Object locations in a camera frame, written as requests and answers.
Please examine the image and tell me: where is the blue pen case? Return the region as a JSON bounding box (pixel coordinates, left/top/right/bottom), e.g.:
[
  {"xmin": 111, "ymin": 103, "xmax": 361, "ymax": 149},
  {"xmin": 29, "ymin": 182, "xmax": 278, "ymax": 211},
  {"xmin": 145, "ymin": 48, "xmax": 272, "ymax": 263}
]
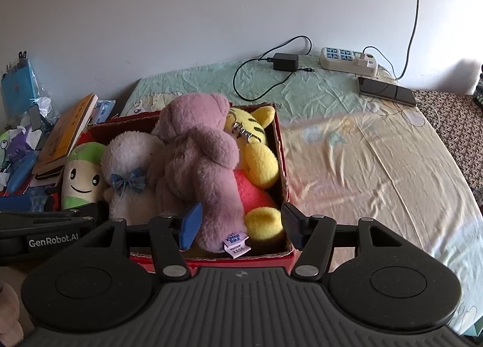
[{"xmin": 5, "ymin": 152, "xmax": 37, "ymax": 194}]

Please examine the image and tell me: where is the red cardboard box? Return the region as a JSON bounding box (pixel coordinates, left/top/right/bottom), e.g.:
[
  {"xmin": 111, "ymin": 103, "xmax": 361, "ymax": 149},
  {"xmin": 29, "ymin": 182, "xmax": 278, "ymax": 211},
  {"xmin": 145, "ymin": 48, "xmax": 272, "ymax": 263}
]
[{"xmin": 81, "ymin": 103, "xmax": 295, "ymax": 277}]

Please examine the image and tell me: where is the black smartphone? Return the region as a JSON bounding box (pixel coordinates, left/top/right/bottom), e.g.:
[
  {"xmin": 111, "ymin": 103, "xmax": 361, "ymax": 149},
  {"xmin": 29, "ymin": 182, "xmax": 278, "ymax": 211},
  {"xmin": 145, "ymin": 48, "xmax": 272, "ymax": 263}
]
[{"xmin": 358, "ymin": 76, "xmax": 417, "ymax": 107}]

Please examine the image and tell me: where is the white charger plug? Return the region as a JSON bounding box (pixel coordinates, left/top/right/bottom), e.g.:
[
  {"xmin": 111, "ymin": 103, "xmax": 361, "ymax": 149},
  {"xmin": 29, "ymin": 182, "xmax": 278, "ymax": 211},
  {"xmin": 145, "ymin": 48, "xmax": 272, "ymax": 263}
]
[{"xmin": 356, "ymin": 53, "xmax": 378, "ymax": 71}]

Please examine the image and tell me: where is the cartoon printed bed sheet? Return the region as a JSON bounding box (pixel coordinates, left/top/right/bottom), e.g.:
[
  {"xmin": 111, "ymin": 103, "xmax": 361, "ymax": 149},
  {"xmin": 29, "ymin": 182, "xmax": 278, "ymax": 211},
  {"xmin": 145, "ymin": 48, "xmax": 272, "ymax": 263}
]
[{"xmin": 117, "ymin": 58, "xmax": 483, "ymax": 337}]

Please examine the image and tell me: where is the purple toy figure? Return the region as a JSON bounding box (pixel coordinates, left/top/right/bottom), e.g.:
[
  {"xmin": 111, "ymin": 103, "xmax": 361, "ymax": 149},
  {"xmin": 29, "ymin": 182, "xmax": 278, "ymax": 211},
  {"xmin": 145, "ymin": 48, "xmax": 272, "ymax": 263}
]
[{"xmin": 4, "ymin": 127, "xmax": 39, "ymax": 161}]

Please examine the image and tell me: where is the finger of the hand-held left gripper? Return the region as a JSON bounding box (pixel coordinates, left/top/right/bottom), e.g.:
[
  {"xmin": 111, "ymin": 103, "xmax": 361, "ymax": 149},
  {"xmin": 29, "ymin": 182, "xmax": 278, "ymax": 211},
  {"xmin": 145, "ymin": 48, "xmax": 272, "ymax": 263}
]
[{"xmin": 0, "ymin": 208, "xmax": 100, "ymax": 235}]

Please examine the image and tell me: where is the pink plush bear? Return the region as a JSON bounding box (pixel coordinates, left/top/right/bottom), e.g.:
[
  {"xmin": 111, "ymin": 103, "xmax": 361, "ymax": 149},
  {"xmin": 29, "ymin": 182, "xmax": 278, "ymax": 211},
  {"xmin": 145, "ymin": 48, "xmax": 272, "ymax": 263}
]
[{"xmin": 153, "ymin": 93, "xmax": 250, "ymax": 254}]

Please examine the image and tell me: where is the blue plastic bag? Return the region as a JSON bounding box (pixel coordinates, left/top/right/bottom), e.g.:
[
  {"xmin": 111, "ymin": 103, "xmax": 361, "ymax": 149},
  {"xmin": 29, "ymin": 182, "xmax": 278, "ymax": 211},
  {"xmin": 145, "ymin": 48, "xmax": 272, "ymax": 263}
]
[{"xmin": 1, "ymin": 52, "xmax": 40, "ymax": 107}]

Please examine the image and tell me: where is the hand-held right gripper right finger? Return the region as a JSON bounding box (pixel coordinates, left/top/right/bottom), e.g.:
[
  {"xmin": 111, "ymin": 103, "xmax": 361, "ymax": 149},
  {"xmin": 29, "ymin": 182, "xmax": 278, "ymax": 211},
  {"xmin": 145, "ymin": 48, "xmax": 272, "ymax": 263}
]
[{"xmin": 281, "ymin": 202, "xmax": 407, "ymax": 279}]

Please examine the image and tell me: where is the yellow book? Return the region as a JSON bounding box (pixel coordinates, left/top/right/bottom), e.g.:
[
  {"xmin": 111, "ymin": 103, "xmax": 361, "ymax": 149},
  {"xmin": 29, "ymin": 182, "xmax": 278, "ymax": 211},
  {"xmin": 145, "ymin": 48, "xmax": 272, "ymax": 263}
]
[{"xmin": 32, "ymin": 93, "xmax": 99, "ymax": 175}]

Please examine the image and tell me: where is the white power strip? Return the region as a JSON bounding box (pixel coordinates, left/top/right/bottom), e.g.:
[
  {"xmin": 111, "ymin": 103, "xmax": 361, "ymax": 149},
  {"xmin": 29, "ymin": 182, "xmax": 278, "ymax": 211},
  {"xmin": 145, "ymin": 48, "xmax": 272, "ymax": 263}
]
[{"xmin": 320, "ymin": 47, "xmax": 380, "ymax": 77}]

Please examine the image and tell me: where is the green plush toy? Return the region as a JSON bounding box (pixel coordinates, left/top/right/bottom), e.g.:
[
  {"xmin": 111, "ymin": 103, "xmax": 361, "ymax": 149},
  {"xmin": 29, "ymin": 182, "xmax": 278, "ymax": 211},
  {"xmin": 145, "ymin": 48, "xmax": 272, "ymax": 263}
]
[{"xmin": 60, "ymin": 142, "xmax": 109, "ymax": 210}]

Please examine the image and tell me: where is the white plush bunny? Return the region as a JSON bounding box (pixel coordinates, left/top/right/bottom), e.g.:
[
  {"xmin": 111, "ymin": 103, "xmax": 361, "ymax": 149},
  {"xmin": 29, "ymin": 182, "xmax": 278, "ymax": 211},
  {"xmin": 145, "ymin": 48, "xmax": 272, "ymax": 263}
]
[{"xmin": 101, "ymin": 131, "xmax": 167, "ymax": 227}]

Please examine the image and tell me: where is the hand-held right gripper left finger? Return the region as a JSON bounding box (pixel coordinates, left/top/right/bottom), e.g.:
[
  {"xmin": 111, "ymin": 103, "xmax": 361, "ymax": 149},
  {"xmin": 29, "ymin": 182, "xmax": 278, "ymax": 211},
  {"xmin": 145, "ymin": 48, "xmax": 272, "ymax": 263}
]
[{"xmin": 77, "ymin": 202, "xmax": 203, "ymax": 280}]

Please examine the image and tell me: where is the yellow plush tiger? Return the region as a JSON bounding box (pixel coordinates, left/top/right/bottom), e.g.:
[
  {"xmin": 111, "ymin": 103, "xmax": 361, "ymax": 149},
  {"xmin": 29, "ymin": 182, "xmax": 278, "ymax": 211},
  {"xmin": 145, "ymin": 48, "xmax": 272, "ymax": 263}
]
[{"xmin": 224, "ymin": 105, "xmax": 286, "ymax": 243}]

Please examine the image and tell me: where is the person's left hand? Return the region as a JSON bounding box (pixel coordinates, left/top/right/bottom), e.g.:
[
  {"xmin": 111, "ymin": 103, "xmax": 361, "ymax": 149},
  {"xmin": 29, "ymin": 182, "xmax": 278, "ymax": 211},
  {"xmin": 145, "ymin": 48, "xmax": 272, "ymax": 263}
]
[{"xmin": 0, "ymin": 281, "xmax": 24, "ymax": 347}]

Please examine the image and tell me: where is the floral patterned table cloth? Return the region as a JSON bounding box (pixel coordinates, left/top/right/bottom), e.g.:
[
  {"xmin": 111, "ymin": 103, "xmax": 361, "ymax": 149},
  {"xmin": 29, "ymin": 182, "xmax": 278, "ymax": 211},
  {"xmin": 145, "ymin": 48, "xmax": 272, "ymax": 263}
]
[{"xmin": 411, "ymin": 91, "xmax": 483, "ymax": 191}]

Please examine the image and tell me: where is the stack of folded clothes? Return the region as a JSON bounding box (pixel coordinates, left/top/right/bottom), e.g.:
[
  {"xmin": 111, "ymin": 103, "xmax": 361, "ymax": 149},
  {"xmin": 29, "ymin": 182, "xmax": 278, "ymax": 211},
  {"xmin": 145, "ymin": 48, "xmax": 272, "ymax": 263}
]
[{"xmin": 473, "ymin": 64, "xmax": 483, "ymax": 111}]

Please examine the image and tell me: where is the black power adapter with cable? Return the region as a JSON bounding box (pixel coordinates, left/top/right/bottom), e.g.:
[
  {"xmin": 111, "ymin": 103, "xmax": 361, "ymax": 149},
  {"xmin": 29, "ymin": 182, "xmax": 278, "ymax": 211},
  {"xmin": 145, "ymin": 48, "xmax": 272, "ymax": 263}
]
[{"xmin": 232, "ymin": 35, "xmax": 315, "ymax": 103}]

